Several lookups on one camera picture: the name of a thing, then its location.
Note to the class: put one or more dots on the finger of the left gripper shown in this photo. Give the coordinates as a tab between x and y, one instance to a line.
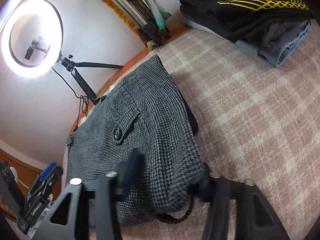
45	173

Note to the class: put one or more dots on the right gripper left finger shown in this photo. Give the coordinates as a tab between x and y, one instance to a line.
68	218

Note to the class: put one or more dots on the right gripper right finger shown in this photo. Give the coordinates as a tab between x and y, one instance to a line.
237	210

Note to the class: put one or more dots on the grey houndstooth pants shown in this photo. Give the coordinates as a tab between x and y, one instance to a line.
145	111

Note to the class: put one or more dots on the brown wooden door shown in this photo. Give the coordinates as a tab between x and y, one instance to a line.
26	174

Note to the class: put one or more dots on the folded blue jeans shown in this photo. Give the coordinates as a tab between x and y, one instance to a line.
273	38

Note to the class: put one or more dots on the folded silver tripod stand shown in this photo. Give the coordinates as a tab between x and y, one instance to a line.
139	18

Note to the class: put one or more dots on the black garment yellow stripes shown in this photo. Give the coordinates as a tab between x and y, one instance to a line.
235	19

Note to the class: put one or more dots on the phone clamp in ring light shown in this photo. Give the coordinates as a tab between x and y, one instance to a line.
35	52

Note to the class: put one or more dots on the white ring light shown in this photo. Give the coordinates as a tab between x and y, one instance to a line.
32	20

